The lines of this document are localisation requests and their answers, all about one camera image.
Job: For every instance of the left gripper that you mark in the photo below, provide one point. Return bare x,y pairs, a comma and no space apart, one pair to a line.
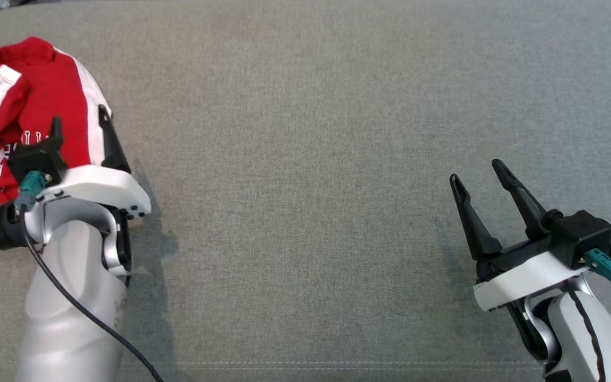
98,185

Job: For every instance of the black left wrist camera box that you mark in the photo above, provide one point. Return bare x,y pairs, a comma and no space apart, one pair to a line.
37,159

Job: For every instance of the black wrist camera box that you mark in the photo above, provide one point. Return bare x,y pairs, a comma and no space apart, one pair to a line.
37,159
581,236

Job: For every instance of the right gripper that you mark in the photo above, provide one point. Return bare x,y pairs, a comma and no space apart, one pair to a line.
523,278

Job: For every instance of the red shorts with white stripe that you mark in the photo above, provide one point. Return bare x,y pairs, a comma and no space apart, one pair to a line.
56,85

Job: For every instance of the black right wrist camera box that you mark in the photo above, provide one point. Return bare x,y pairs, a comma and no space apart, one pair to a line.
581,236

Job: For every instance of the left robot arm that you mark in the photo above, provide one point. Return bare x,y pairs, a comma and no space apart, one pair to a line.
67,307

